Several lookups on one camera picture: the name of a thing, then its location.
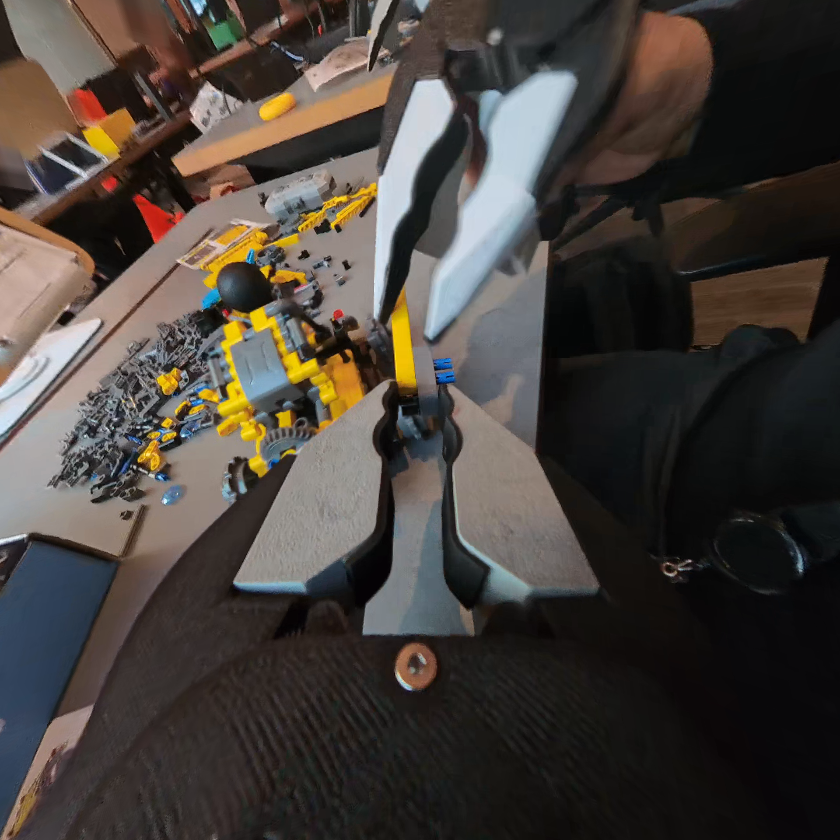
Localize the long yellow building beam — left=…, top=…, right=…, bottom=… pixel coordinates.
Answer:
left=389, top=287, right=422, bottom=399

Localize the white chair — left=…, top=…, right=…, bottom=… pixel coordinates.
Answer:
left=0, top=317, right=104, bottom=435

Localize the yellow crate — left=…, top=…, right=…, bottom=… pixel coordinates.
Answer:
left=80, top=107, right=137, bottom=158

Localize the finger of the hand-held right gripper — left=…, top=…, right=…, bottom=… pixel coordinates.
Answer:
left=371, top=76, right=475, bottom=324
left=422, top=67, right=581, bottom=343

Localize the grey connector with blue pin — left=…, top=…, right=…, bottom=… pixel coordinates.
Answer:
left=392, top=356, right=457, bottom=443

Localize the white paper sheet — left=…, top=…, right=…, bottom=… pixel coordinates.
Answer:
left=304, top=45, right=370, bottom=93

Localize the grey motor block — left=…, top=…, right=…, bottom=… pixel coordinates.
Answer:
left=264, top=168, right=337, bottom=222

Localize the person's black clothing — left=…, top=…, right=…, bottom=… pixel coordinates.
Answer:
left=543, top=243, right=840, bottom=840

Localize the yellow toy construction vehicle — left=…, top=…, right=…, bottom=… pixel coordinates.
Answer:
left=202, top=261, right=396, bottom=505

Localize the person's right hand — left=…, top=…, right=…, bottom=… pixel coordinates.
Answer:
left=581, top=12, right=716, bottom=188

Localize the yellow beam assembly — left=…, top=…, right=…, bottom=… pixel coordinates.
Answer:
left=297, top=182, right=380, bottom=235

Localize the blue cardboard box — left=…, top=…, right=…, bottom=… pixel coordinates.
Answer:
left=0, top=532, right=122, bottom=824

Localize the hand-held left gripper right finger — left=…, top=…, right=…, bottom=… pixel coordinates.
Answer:
left=438, top=384, right=603, bottom=610

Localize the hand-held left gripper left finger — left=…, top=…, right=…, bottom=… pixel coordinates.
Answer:
left=231, top=379, right=403, bottom=608

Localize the orange cone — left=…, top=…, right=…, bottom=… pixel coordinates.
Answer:
left=130, top=192, right=187, bottom=245

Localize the pile of small building parts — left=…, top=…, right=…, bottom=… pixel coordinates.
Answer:
left=45, top=307, right=229, bottom=505

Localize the wooden table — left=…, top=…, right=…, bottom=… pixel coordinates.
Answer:
left=171, top=62, right=398, bottom=179

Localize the open instruction booklet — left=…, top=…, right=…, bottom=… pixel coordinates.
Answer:
left=0, top=704, right=94, bottom=840

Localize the brown cardboard piece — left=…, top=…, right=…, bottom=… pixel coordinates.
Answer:
left=117, top=504, right=148, bottom=560

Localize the black wristwatch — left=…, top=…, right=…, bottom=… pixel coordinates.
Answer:
left=658, top=511, right=809, bottom=596

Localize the grey desk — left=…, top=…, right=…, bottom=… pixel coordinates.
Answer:
left=0, top=147, right=551, bottom=723

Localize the printed paper sheet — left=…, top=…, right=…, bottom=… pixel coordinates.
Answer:
left=0, top=226, right=93, bottom=342

